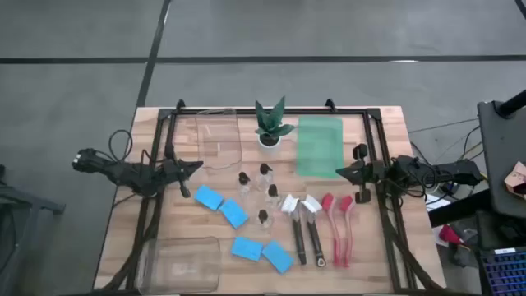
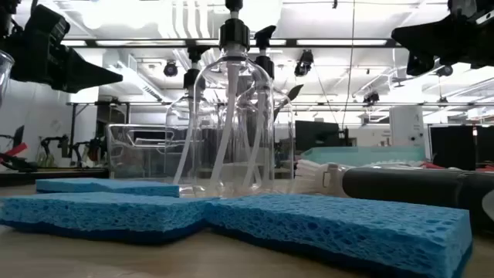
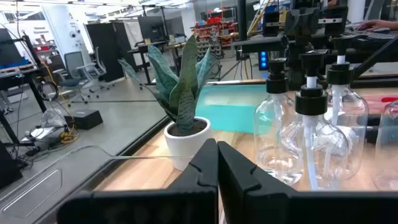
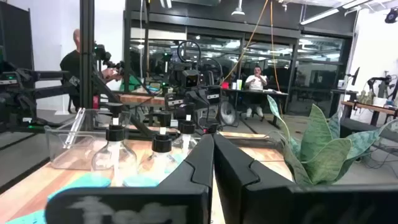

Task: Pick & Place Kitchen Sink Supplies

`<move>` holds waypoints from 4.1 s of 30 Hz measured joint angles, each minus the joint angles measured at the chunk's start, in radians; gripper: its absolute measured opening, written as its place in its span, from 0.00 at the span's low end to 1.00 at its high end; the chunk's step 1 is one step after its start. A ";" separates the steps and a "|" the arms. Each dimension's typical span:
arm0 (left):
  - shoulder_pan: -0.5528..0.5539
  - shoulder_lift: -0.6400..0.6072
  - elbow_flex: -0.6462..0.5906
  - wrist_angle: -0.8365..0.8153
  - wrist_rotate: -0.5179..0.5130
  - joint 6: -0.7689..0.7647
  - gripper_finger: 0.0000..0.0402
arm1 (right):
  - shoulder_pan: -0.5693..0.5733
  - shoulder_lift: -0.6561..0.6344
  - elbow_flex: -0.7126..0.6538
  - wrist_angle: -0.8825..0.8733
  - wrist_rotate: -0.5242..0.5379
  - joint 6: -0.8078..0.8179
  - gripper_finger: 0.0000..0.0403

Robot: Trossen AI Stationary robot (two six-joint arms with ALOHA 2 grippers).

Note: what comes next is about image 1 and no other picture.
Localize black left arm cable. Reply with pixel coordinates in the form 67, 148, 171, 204
108, 128, 134, 164

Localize backlit computer keyboard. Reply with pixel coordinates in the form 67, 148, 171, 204
479, 246, 526, 296

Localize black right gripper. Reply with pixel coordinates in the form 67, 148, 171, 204
335, 144, 387, 205

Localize clear plastic bin rounded corners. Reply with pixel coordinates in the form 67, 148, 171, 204
136, 235, 222, 295

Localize clear soap dispenser black pump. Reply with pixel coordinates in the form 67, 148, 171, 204
265, 183, 283, 209
237, 171, 252, 197
257, 162, 275, 186
256, 208, 273, 230

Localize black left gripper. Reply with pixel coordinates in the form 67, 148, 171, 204
159, 143, 204, 199

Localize white brush loop-ended black handle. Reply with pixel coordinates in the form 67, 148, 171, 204
299, 193, 328, 269

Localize blue sponge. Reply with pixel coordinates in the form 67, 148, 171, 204
193, 184, 225, 212
218, 197, 250, 230
261, 239, 295, 275
230, 236, 265, 262

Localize small red bag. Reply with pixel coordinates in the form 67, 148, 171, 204
437, 224, 464, 247

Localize green plant in white pot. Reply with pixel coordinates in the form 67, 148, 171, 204
253, 95, 297, 150

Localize grey metal stand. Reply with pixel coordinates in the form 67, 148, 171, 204
0, 164, 67, 296

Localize red dish brush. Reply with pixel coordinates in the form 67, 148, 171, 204
339, 195, 356, 268
320, 192, 342, 267

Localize white brush plain black handle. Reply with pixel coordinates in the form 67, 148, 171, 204
280, 193, 308, 266

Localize clear plastic bin with handles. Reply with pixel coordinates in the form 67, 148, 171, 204
196, 107, 242, 171

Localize green translucent plastic bin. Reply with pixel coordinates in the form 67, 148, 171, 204
296, 116, 344, 179

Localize brown cardboard box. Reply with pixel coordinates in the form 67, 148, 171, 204
504, 160, 526, 195

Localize black metal table frame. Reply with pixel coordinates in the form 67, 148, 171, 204
98, 98, 447, 295

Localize black equipment stand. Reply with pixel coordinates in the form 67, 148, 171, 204
427, 88, 526, 252

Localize white paper sheet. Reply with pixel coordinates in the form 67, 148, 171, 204
425, 192, 453, 213

